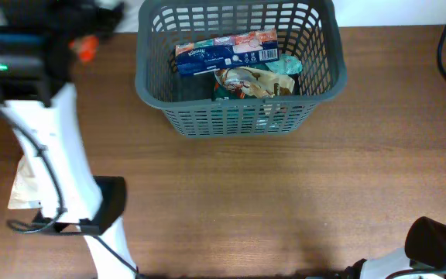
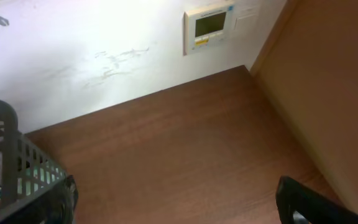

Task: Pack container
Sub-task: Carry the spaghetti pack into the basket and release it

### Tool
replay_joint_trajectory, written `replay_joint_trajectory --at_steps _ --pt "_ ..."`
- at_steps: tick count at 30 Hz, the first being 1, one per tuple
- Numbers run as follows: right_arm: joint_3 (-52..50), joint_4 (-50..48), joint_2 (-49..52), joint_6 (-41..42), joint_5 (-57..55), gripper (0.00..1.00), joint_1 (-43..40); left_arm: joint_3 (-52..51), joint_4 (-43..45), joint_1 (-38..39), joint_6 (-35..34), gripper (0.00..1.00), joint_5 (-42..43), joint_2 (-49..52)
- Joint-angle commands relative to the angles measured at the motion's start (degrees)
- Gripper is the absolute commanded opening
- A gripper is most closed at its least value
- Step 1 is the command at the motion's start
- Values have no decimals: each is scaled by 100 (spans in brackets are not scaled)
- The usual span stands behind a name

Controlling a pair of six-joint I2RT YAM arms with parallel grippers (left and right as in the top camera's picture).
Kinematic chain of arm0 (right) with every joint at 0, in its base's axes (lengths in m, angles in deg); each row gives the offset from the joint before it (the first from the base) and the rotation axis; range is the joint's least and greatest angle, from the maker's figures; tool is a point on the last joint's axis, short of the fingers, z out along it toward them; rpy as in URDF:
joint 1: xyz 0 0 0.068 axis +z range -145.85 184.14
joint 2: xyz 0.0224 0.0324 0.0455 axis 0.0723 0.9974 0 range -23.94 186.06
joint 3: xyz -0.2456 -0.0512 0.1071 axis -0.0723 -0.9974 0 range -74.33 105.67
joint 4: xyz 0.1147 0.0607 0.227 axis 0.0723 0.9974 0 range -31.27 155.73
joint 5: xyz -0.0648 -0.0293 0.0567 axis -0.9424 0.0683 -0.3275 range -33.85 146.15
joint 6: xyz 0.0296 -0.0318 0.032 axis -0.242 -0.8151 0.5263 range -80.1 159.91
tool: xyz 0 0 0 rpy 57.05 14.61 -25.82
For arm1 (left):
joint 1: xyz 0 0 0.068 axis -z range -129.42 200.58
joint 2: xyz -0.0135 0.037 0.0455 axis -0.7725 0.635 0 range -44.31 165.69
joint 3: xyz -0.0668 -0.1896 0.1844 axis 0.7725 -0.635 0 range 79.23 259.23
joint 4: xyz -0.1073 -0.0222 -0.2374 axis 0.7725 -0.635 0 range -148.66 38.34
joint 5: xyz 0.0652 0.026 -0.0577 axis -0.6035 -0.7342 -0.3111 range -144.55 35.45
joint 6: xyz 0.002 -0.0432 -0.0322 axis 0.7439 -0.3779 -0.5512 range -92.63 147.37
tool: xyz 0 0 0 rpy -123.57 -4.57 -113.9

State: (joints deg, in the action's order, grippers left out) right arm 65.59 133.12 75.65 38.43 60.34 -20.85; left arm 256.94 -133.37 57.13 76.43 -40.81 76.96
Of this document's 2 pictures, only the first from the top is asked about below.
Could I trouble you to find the green Nescafe coffee bag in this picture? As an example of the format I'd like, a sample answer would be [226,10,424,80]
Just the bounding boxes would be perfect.
[211,64,300,102]

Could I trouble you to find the grey plastic basket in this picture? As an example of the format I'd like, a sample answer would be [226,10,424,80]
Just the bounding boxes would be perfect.
[135,0,347,138]

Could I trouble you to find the San Remo spaghetti packet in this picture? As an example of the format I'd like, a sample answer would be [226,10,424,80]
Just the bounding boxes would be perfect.
[69,35,99,64]

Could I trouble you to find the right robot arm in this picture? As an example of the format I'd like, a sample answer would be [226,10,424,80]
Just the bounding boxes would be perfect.
[337,216,446,279]

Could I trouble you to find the beige brown snack pouch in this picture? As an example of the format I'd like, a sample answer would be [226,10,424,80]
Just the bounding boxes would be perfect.
[213,65,296,99]

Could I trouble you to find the Kleenex tissue multipack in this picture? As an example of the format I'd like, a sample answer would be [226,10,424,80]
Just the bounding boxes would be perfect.
[175,29,280,75]

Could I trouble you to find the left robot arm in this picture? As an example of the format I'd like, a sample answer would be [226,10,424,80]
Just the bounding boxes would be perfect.
[0,1,140,278]

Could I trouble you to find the beige powder pouch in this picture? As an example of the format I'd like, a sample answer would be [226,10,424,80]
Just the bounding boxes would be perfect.
[8,156,41,210]

